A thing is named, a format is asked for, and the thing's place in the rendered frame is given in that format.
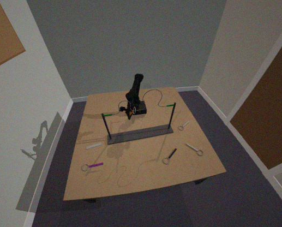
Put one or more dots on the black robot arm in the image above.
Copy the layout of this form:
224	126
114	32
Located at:
133	94

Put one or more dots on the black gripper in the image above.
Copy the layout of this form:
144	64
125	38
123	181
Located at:
128	110

